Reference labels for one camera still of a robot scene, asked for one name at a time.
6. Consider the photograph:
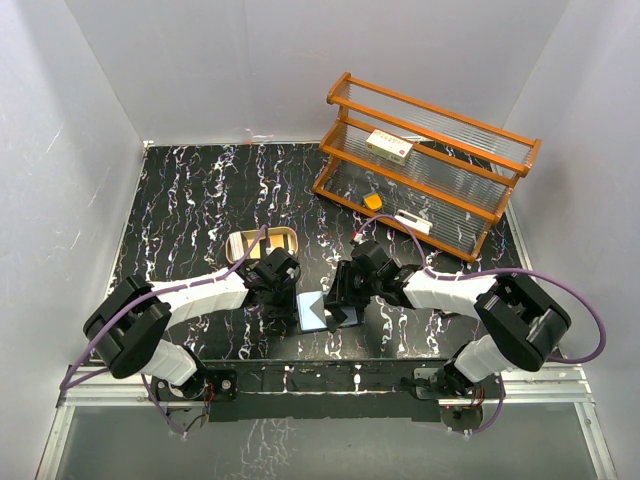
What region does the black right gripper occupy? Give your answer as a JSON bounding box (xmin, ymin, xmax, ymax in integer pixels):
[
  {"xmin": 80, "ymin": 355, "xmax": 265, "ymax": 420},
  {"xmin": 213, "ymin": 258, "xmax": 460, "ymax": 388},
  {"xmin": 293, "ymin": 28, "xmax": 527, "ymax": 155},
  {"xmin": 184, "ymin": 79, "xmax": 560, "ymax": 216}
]
[{"xmin": 326, "ymin": 261, "xmax": 381, "ymax": 307}]

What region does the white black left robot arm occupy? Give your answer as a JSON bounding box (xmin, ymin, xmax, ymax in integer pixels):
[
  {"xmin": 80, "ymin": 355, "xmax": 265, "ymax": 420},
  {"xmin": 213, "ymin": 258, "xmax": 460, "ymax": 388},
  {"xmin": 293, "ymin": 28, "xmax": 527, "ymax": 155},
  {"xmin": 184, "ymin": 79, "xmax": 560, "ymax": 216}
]
[{"xmin": 83, "ymin": 247, "xmax": 299, "ymax": 399}]

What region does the stack of credit cards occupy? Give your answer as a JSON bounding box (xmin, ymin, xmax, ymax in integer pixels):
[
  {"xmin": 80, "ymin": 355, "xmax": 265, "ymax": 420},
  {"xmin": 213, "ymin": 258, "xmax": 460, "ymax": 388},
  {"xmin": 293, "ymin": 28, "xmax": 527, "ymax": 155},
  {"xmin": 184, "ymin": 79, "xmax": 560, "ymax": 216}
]
[{"xmin": 227, "ymin": 231, "xmax": 245, "ymax": 262}]

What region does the small orange yellow block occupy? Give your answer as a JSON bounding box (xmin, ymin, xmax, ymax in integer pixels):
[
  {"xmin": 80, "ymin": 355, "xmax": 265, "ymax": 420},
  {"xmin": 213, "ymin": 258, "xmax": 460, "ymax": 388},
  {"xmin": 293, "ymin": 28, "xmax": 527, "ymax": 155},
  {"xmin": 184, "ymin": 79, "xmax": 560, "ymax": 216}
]
[{"xmin": 363, "ymin": 193, "xmax": 384, "ymax": 212}]

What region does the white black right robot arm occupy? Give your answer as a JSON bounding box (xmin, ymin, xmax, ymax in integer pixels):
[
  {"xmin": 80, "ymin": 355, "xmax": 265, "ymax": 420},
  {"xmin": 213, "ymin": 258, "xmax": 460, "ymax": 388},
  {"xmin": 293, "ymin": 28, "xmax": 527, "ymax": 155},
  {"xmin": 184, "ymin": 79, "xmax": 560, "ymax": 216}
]
[{"xmin": 324, "ymin": 241, "xmax": 571, "ymax": 397}]

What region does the beige oval plastic tray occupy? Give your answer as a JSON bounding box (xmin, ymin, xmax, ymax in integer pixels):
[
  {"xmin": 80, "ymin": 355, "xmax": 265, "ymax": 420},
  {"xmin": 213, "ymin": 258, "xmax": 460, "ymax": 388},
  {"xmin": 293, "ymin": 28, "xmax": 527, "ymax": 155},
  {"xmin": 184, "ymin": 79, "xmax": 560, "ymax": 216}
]
[{"xmin": 225, "ymin": 226, "xmax": 299, "ymax": 264}]

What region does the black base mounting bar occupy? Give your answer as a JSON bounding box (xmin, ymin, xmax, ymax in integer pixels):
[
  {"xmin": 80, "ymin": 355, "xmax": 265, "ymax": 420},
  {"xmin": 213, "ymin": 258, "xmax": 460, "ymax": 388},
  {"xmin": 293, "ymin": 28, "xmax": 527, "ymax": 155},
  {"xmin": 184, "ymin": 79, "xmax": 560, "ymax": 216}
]
[{"xmin": 206, "ymin": 358, "xmax": 444, "ymax": 423}]

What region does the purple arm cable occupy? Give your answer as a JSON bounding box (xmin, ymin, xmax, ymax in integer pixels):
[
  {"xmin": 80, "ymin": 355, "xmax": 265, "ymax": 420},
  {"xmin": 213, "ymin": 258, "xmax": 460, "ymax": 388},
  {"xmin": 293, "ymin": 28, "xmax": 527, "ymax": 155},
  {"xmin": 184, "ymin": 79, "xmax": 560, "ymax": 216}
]
[
  {"xmin": 352, "ymin": 214, "xmax": 607, "ymax": 364},
  {"xmin": 58, "ymin": 224, "xmax": 271, "ymax": 392}
]

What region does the orange wooden shelf rack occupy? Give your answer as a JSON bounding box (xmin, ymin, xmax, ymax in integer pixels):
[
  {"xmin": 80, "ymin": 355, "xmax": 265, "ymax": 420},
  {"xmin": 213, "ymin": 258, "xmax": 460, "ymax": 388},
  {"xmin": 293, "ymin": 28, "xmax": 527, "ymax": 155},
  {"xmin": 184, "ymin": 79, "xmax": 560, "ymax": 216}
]
[{"xmin": 313, "ymin": 72, "xmax": 541, "ymax": 262}]

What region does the black blue card holder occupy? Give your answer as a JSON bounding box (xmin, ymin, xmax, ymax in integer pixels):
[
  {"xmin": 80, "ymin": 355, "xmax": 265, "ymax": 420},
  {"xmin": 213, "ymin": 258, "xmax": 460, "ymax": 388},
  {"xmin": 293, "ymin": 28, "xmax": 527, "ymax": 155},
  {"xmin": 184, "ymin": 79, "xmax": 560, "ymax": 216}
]
[{"xmin": 296, "ymin": 292, "xmax": 364, "ymax": 333}]

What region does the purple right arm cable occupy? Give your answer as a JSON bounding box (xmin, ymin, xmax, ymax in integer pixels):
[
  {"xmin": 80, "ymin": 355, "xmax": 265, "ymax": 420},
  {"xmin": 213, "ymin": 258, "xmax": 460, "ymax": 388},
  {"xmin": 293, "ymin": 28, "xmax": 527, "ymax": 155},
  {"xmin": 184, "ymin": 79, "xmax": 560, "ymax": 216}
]
[{"xmin": 352, "ymin": 214, "xmax": 607, "ymax": 364}]

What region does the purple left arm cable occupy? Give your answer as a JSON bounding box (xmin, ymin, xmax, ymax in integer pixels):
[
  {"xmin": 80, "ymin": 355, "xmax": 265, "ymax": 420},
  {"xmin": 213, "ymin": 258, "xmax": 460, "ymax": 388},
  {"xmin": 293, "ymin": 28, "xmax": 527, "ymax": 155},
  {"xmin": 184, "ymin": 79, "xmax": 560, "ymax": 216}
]
[{"xmin": 58, "ymin": 224, "xmax": 271, "ymax": 392}]

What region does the white black small device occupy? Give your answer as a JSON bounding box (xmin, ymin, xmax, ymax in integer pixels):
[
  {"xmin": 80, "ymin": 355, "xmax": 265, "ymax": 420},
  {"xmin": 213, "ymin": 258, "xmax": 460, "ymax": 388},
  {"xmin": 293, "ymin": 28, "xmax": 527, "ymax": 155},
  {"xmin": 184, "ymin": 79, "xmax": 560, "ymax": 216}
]
[{"xmin": 394, "ymin": 210, "xmax": 433, "ymax": 235}]

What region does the white red small box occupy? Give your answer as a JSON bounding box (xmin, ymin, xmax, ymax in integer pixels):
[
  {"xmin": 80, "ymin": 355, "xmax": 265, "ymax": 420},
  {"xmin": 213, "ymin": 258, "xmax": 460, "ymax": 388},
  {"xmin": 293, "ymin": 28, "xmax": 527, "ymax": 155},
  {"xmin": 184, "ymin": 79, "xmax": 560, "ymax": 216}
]
[{"xmin": 365, "ymin": 129, "xmax": 414, "ymax": 165}]

